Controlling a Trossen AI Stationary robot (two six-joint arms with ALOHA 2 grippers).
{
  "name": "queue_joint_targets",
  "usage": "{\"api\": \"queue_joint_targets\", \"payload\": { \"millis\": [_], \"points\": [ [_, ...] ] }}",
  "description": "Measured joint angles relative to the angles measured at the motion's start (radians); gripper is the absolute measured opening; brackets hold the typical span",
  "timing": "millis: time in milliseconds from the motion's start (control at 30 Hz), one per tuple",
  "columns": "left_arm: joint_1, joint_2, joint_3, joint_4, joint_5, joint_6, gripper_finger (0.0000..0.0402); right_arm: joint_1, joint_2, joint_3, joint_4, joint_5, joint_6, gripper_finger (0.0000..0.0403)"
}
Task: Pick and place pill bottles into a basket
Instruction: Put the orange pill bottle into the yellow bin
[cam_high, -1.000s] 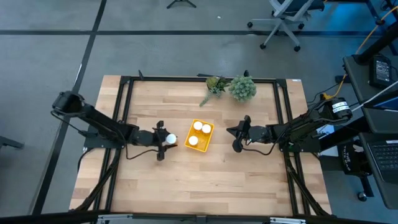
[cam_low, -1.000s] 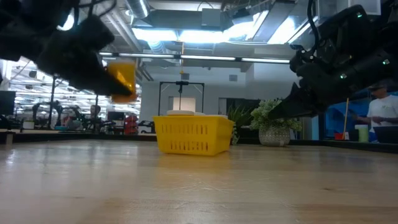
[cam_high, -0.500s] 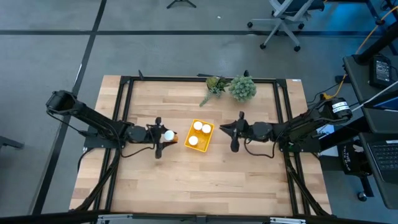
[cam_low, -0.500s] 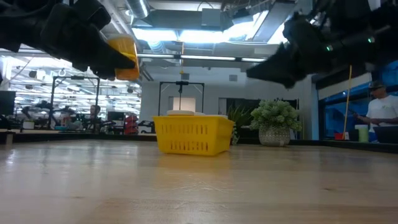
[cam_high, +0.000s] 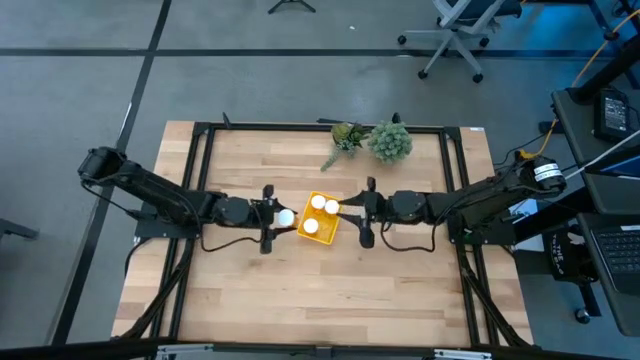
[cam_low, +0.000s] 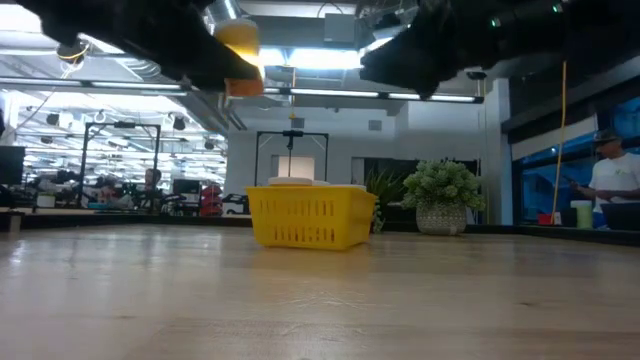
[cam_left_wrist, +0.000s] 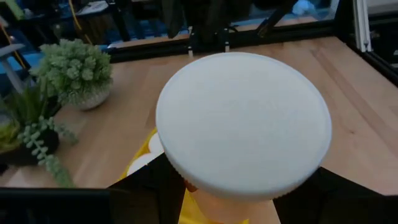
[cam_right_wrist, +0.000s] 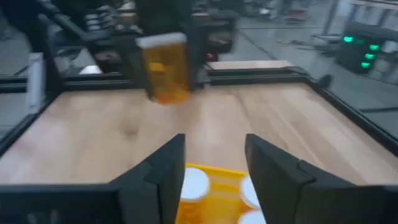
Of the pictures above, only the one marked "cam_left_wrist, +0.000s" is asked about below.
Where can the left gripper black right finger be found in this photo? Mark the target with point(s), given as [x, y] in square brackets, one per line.
[342, 205]

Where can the yellow plastic slotted basket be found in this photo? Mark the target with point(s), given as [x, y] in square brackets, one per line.
[188, 211]

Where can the succulent plant in dark pot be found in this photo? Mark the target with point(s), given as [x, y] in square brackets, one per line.
[31, 140]

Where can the silver aluminium post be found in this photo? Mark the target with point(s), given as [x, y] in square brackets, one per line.
[362, 25]

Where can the bushy plant in white pot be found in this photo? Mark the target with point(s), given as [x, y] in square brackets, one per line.
[74, 68]

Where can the grey metal stand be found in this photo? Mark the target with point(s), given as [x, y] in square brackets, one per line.
[11, 62]

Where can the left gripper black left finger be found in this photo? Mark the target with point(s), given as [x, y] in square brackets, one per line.
[140, 202]

